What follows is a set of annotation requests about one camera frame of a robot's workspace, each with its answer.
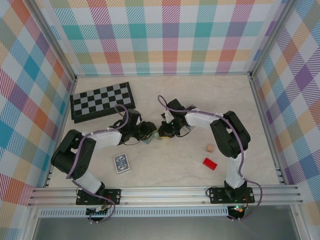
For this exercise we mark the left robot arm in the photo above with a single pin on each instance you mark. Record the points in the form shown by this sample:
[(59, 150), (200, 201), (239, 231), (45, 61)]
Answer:
[(75, 160)]

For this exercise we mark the wide aluminium mounting rail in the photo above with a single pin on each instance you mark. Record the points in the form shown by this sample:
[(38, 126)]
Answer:
[(162, 196)]

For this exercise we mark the thin aluminium frame bar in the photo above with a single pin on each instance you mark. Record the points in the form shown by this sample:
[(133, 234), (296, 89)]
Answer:
[(162, 74)]

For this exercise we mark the aluminium side rail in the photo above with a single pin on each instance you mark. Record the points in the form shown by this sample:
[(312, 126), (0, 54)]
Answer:
[(71, 92), (265, 125)]

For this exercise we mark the grey metal panel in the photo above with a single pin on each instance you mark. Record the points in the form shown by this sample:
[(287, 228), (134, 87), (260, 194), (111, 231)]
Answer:
[(162, 228)]

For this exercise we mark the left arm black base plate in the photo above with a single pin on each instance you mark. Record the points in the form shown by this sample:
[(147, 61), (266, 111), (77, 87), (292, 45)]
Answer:
[(113, 196)]

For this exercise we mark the small wooden cube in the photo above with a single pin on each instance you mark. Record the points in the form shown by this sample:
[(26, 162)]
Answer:
[(210, 148)]

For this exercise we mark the small circuit board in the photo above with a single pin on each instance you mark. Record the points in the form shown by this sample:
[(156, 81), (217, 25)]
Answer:
[(100, 212), (238, 209)]

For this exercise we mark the blue playing card deck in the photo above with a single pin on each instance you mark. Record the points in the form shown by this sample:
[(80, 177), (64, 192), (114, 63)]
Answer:
[(121, 163)]

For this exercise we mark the black folding chessboard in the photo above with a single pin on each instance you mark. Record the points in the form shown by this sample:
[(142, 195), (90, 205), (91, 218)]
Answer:
[(100, 100)]

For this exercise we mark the green card holder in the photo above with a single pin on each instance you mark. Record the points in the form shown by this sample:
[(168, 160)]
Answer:
[(153, 140)]

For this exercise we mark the aluminium frame post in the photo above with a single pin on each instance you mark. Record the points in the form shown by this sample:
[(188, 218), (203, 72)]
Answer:
[(53, 40), (272, 37)]

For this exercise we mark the red toy brick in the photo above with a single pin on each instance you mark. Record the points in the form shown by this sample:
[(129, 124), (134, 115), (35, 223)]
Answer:
[(209, 164)]

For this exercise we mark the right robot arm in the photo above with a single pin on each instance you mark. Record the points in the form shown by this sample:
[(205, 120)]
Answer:
[(230, 135)]

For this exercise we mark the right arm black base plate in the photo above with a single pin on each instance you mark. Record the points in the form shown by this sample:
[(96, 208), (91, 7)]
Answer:
[(217, 195)]

